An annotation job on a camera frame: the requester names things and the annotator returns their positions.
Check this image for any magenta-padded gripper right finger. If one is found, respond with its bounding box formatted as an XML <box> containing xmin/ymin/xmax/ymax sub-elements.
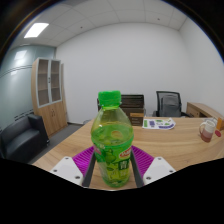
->
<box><xmin>129</xmin><ymin>145</ymin><xmax>177</xmax><ymax>188</ymax></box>

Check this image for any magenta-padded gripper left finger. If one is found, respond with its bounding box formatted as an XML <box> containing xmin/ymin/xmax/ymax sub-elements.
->
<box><xmin>49</xmin><ymin>145</ymin><xmax>98</xmax><ymax>188</ymax></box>

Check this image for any green drink bottle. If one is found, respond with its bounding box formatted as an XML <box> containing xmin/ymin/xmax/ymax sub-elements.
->
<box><xmin>90</xmin><ymin>90</ymin><xmax>135</xmax><ymax>188</ymax></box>

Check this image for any white printed leaflet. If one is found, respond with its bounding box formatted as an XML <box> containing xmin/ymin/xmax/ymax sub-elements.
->
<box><xmin>142</xmin><ymin>117</ymin><xmax>177</xmax><ymax>130</ymax></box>

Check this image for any black leather sofa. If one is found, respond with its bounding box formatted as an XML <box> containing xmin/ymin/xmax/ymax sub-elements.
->
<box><xmin>0</xmin><ymin>113</ymin><xmax>50</xmax><ymax>164</ymax></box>

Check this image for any black mesh office chair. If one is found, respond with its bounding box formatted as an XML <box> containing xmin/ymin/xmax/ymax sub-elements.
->
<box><xmin>153</xmin><ymin>90</ymin><xmax>190</xmax><ymax>118</ymax></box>

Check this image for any wooden cabinet with glass doors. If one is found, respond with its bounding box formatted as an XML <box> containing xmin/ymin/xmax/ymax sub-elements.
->
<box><xmin>30</xmin><ymin>57</ymin><xmax>69</xmax><ymax>137</ymax></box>

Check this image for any wooden side desk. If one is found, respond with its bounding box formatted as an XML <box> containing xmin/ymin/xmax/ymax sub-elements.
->
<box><xmin>185</xmin><ymin>101</ymin><xmax>224</xmax><ymax>121</ymax></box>

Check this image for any small orange-brown box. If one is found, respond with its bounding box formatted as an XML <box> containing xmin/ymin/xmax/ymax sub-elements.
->
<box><xmin>215</xmin><ymin>116</ymin><xmax>224</xmax><ymax>131</ymax></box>

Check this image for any rectangular ceiling light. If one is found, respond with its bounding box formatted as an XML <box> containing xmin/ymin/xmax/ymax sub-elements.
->
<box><xmin>23</xmin><ymin>22</ymin><xmax>50</xmax><ymax>39</ymax></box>

